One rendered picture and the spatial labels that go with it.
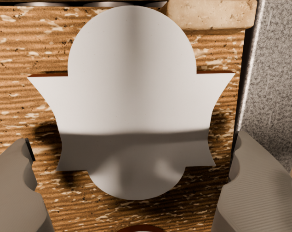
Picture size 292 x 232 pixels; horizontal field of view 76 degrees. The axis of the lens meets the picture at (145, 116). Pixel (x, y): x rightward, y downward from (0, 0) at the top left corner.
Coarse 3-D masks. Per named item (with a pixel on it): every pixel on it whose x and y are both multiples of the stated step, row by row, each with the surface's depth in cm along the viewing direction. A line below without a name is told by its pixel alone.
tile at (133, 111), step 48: (96, 48) 10; (144, 48) 10; (192, 48) 11; (48, 96) 11; (96, 96) 12; (144, 96) 12; (192, 96) 12; (96, 144) 13; (144, 144) 13; (192, 144) 14; (144, 192) 16
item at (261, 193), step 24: (240, 144) 10; (240, 168) 9; (264, 168) 8; (240, 192) 7; (264, 192) 7; (288, 192) 7; (216, 216) 7; (240, 216) 6; (264, 216) 6; (288, 216) 6
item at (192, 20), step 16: (176, 0) 11; (192, 0) 11; (208, 0) 11; (224, 0) 11; (240, 0) 11; (256, 0) 11; (176, 16) 11; (192, 16) 11; (208, 16) 11; (224, 16) 11; (240, 16) 11; (192, 32) 12; (208, 32) 13; (224, 32) 13
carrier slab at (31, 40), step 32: (0, 32) 12; (32, 32) 12; (64, 32) 12; (0, 64) 12; (32, 64) 13; (64, 64) 13; (224, 64) 15; (0, 96) 13; (32, 96) 13; (224, 96) 16; (0, 128) 13; (32, 128) 14; (224, 128) 17; (224, 160) 18; (64, 192) 16; (96, 192) 16; (192, 192) 18; (64, 224) 17; (96, 224) 17; (128, 224) 18; (160, 224) 18; (192, 224) 19
